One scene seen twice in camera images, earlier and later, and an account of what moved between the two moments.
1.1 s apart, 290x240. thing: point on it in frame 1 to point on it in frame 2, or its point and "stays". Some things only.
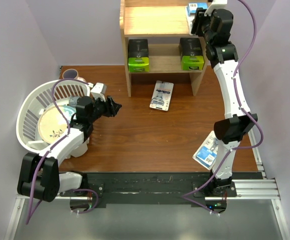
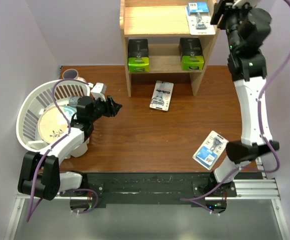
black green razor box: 191,54 stays
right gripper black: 200,13 to 230,10
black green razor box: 138,55 stays
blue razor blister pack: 206,153 stays
